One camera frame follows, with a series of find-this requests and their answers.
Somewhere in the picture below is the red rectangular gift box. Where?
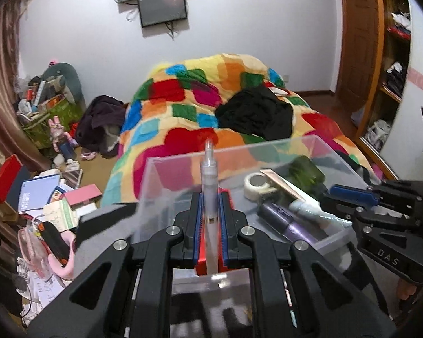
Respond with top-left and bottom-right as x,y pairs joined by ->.
193,188 -> 234,277

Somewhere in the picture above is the light green tube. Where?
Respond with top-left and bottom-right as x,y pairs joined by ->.
289,199 -> 352,227

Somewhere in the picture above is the clear spray pen bottle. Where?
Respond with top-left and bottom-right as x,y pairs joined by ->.
201,139 -> 218,275

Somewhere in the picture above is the person's right hand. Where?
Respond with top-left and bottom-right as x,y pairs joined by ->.
396,279 -> 417,301

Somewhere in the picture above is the purple cosmetic bottle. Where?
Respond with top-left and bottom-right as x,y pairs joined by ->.
257,201 -> 318,245

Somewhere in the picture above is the grey black striped blanket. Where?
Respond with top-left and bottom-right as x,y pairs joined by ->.
74,203 -> 253,337

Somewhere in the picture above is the black orange handheld tool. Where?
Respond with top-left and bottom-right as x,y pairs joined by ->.
38,221 -> 69,266

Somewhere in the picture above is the beige cosmetic tube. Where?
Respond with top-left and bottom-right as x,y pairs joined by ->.
261,169 -> 319,207

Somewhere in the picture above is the white tape roll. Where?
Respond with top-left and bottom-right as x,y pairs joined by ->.
244,172 -> 278,202

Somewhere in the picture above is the clear plastic storage bin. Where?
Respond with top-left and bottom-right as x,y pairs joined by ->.
132,135 -> 367,271

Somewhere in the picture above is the pink small box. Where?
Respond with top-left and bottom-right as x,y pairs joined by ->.
63,184 -> 102,208

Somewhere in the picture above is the dark green jar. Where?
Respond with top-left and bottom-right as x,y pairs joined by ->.
289,156 -> 328,199

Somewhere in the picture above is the blue notebook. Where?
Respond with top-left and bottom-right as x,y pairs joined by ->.
17,174 -> 60,213

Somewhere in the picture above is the wooden shelf unit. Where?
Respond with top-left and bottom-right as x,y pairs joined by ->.
355,0 -> 412,179

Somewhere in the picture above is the rabbit figure toy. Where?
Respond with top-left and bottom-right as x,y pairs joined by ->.
48,116 -> 78,160

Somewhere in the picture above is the red flat box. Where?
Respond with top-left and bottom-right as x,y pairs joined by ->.
0,154 -> 23,204

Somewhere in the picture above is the dark clothes pile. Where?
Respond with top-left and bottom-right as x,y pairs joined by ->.
75,95 -> 126,158

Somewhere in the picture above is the black garment on quilt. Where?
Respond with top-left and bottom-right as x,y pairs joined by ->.
215,85 -> 294,141

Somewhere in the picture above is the colourful patchwork quilt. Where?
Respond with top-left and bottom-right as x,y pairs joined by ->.
101,54 -> 371,205

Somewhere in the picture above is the green storage basket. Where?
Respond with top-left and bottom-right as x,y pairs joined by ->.
20,97 -> 85,150

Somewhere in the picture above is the grey green neck pillow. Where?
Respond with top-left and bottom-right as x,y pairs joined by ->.
42,63 -> 85,108

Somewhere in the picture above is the wooden door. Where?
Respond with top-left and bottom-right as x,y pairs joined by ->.
336,0 -> 385,138

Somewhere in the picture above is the wall mounted monitor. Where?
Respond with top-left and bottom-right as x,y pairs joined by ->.
137,0 -> 187,28

